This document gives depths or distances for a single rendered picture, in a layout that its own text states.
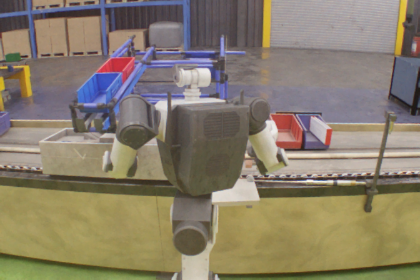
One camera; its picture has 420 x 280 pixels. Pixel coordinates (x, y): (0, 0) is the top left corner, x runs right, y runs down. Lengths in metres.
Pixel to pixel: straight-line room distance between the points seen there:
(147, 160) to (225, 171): 0.78
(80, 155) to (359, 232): 1.74
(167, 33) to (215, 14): 2.14
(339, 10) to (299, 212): 11.04
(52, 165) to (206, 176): 1.17
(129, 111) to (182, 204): 0.36
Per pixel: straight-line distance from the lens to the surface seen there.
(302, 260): 2.25
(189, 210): 1.12
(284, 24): 12.09
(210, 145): 1.00
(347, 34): 12.81
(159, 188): 1.85
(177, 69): 1.14
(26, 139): 2.79
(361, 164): 2.27
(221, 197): 1.69
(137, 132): 1.01
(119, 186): 1.91
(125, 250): 2.21
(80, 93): 1.76
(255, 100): 1.19
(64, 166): 1.98
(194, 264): 1.36
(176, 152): 1.08
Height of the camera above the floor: 1.75
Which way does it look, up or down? 21 degrees down
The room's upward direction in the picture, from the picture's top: straight up
